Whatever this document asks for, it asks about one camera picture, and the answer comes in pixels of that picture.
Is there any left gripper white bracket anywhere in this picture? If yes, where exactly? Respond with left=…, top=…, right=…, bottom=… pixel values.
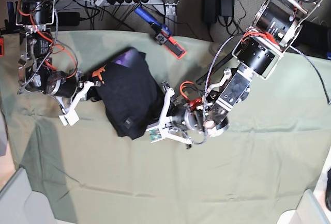
left=146, top=81, right=193, bottom=145

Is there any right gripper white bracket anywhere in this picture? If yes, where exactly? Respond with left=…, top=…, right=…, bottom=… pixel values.
left=58, top=72, right=101, bottom=115

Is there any black T-shirt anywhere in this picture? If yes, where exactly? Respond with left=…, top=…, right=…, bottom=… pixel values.
left=90, top=47, right=164, bottom=140

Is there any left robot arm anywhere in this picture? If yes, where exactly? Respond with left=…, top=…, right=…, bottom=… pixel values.
left=147, top=0, right=323, bottom=146

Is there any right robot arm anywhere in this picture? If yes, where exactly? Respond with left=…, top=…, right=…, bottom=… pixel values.
left=16, top=0, right=96, bottom=118

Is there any blue orange bar clamp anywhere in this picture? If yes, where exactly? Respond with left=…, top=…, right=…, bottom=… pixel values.
left=134, top=7, right=186, bottom=59

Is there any blue clamp at left edge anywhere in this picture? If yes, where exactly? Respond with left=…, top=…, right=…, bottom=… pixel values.
left=2, top=2, right=20, bottom=34

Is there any light green table cloth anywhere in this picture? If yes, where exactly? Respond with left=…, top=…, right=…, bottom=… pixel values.
left=1, top=35, right=330, bottom=223

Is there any grey bin left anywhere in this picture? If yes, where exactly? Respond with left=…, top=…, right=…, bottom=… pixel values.
left=1, top=168, right=56, bottom=223

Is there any black power adapter left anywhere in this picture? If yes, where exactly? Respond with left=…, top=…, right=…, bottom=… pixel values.
left=202, top=0, right=217, bottom=24

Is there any white bin right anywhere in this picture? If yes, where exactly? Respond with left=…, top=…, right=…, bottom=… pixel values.
left=276, top=189, right=330, bottom=224

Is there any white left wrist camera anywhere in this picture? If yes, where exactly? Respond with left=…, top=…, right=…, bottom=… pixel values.
left=148, top=128, right=163, bottom=143

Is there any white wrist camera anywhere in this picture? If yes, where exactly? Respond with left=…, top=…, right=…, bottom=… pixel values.
left=59, top=110, right=79, bottom=126
left=148, top=128, right=163, bottom=143

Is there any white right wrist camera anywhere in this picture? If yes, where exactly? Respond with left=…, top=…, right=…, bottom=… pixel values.
left=59, top=110, right=79, bottom=126

